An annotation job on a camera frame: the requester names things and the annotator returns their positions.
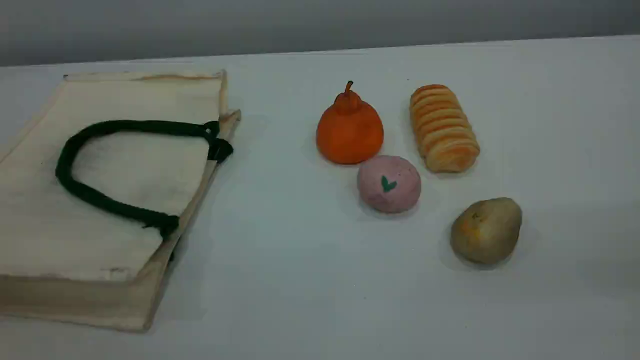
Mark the orange pear-shaped toy fruit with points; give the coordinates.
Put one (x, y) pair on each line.
(350, 132)

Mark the pink round bun green leaf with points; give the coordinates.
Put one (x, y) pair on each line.
(395, 195)

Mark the striped orange bread roll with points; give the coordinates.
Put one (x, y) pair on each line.
(442, 130)

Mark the yellow-brown toy mango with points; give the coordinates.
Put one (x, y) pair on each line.
(487, 232)

